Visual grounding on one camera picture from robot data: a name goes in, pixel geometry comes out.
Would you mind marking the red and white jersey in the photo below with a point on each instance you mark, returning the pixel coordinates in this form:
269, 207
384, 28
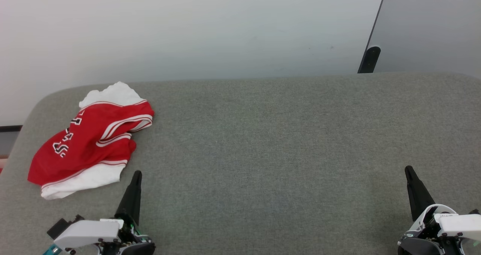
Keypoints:
94, 134

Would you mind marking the teal left camera connector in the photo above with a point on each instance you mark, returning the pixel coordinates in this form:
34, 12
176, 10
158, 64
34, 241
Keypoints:
52, 250

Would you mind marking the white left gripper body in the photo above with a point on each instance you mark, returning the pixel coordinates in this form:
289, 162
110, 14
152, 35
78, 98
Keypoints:
90, 232

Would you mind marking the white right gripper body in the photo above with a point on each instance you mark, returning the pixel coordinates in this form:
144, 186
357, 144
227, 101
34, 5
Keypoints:
454, 226

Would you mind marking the black framed glass panel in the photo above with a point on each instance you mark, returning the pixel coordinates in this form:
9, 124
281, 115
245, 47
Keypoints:
9, 134

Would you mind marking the grey partition panel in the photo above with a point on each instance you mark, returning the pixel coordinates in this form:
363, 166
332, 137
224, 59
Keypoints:
432, 25

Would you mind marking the black panel frame bar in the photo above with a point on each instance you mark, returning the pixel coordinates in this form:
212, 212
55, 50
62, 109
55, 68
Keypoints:
370, 59

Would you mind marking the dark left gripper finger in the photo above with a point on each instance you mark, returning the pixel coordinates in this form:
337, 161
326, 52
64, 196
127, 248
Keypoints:
130, 202

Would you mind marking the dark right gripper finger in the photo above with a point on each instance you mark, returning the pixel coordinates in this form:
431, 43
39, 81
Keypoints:
419, 196

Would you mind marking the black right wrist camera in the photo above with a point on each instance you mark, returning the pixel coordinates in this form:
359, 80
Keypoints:
474, 211

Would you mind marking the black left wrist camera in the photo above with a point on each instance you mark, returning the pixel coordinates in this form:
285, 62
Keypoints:
62, 225

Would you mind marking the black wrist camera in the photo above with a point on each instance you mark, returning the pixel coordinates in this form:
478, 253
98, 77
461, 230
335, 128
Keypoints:
474, 211
62, 225

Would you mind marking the grey fabric sofa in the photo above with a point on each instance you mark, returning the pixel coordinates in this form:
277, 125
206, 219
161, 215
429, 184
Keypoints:
263, 153

